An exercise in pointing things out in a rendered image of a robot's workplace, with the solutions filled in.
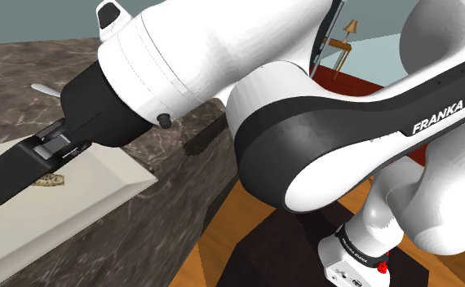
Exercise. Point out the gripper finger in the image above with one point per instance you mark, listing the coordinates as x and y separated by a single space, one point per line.
13 171

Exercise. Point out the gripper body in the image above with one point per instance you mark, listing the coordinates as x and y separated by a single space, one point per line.
97 107

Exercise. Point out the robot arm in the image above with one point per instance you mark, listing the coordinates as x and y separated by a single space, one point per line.
216 47

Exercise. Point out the brown speckled small item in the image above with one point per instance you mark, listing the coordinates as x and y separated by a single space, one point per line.
51 181

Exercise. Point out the white utensil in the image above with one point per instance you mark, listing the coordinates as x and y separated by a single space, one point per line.
45 90

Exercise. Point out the white square plate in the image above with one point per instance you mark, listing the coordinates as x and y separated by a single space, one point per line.
77 198

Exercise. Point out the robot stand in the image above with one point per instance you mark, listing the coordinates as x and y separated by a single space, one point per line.
288 246

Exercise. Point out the wooden side table with lamp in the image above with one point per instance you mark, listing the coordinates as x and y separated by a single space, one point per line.
342 43

